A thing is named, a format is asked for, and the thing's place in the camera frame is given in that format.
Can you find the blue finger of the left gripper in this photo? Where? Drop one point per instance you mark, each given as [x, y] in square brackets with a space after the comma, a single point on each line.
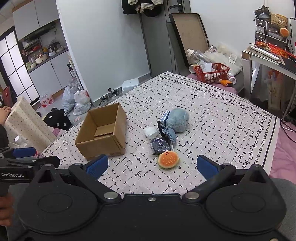
[24, 152]

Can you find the clear plastic bottle white cap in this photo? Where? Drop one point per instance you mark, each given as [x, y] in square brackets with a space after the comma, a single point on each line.
[195, 57]

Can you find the water bottle pack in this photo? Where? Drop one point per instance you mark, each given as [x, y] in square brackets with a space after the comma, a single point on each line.
[46, 100]

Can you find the red plastic basket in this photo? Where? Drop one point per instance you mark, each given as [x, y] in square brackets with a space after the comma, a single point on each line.
[211, 72]

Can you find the orange burger plush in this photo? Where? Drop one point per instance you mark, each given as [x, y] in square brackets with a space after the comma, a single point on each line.
[168, 159]

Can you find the dark sequin pouch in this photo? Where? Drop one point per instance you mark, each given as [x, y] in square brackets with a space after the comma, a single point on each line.
[159, 145]

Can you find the blue fish plush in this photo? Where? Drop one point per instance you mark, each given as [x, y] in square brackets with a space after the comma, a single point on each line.
[167, 133]

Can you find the white kitchen cabinet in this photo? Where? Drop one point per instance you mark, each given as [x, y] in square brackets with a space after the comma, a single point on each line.
[52, 75]

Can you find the hanging dark clothes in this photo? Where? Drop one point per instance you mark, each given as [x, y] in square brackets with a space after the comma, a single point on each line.
[150, 8]

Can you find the blue round plush toy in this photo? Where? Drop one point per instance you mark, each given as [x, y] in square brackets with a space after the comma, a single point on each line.
[178, 120]

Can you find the white plastic bag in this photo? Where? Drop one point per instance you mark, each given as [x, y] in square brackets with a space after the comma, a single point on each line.
[82, 102]

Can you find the brown cardboard box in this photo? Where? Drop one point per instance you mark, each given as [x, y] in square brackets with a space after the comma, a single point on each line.
[102, 132]

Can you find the white side table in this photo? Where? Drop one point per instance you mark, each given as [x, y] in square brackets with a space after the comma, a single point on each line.
[247, 57]

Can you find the white soft ball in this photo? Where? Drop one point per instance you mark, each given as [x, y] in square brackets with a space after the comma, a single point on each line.
[151, 132]

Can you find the dotted cream tablecloth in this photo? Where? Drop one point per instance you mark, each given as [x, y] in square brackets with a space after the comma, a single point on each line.
[24, 121]

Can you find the person's left hand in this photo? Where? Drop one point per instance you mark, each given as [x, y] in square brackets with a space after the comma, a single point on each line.
[6, 210]

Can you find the brown framed board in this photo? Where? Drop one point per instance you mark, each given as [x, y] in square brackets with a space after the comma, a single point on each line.
[190, 33]

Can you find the grey plastic bag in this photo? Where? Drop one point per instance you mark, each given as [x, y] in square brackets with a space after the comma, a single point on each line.
[68, 101]

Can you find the small drawer organizer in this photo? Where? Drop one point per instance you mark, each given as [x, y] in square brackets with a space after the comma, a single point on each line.
[269, 33]

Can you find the white foam box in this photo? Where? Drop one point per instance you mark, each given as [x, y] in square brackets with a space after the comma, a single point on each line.
[129, 85]

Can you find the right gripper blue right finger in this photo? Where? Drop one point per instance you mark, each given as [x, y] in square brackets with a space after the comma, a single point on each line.
[216, 176]

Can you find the blue tissue pack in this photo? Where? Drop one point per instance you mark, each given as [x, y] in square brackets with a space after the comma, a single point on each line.
[165, 117]

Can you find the orange small bottle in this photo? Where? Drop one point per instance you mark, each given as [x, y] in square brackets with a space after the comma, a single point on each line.
[226, 83]

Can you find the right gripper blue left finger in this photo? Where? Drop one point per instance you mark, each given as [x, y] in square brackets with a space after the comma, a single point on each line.
[87, 176]

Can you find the grey door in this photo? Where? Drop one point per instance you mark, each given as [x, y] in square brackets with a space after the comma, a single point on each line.
[160, 42]

